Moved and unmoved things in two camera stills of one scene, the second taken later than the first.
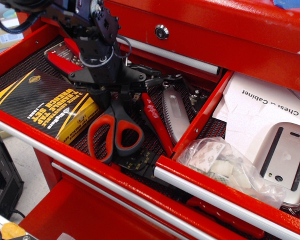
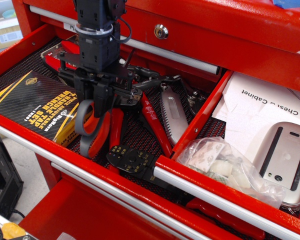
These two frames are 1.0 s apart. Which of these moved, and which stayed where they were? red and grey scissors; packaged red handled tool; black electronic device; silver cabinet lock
Moved: red and grey scissors
Stayed: black electronic device; packaged red handled tool; silver cabinet lock
